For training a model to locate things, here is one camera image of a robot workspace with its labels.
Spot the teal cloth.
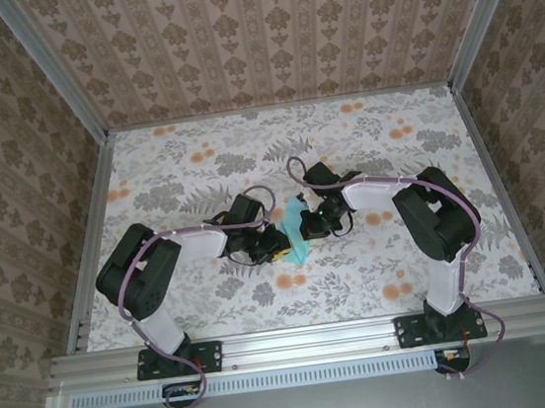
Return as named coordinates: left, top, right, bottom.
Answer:
left=271, top=195, right=319, bottom=269

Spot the floral table cover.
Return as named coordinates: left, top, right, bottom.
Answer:
left=59, top=76, right=544, bottom=356

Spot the aluminium front rail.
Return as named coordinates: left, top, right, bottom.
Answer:
left=44, top=294, right=545, bottom=395

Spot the aluminium back rail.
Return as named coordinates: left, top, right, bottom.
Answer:
left=106, top=81, right=453, bottom=134

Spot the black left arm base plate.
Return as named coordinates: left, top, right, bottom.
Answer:
left=133, top=338, right=226, bottom=382

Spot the white slotted cable duct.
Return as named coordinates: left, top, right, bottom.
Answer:
left=68, top=348, right=441, bottom=408

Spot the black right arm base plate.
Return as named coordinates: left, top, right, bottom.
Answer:
left=393, top=305, right=489, bottom=351

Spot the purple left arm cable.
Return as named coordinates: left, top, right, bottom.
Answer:
left=106, top=183, right=303, bottom=408

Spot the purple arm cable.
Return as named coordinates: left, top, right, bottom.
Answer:
left=106, top=183, right=303, bottom=408
left=284, top=132, right=512, bottom=399

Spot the aluminium side rail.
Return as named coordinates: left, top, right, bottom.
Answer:
left=40, top=131, right=142, bottom=358
left=449, top=75, right=545, bottom=303

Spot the black connector board with wires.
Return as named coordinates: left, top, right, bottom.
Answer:
left=159, top=378, right=209, bottom=408
left=430, top=338, right=476, bottom=375

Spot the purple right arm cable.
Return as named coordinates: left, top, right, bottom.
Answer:
left=284, top=132, right=512, bottom=399

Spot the aluminium corner post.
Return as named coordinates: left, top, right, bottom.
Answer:
left=0, top=0, right=113, bottom=152
left=436, top=0, right=545, bottom=94

